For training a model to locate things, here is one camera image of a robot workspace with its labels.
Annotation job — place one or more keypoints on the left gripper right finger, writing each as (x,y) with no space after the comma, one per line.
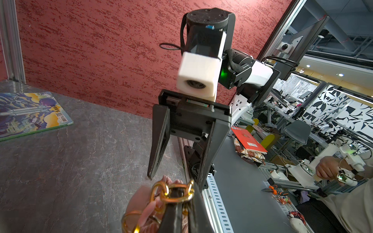
(198,220)

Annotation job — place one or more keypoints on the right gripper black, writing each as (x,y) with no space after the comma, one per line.
(188,117)

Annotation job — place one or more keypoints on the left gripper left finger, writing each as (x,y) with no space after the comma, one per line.
(172,219)

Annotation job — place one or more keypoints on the gold chain keyring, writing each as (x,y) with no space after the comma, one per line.
(187,197)

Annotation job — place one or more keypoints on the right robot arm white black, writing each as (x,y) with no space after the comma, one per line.
(209,32)

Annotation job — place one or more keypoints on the operator hand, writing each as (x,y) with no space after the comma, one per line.
(328,168)

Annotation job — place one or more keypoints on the red booklet on desk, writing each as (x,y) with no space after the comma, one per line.
(246,142)

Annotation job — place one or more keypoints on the grey office chair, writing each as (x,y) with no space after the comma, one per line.
(298,131)

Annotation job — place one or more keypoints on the colourful comic book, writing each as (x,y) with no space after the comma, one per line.
(29,113)

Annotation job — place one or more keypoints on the aluminium front rail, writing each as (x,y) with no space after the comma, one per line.
(212,199)

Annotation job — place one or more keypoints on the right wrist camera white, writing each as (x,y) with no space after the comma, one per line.
(198,76)

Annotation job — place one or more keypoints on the right corner aluminium post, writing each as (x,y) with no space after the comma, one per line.
(285,22)

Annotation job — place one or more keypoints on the corner aluminium post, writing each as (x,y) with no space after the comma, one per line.
(11,44)
(285,22)

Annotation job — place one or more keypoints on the left corner aluminium post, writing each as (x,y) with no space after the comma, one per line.
(11,44)

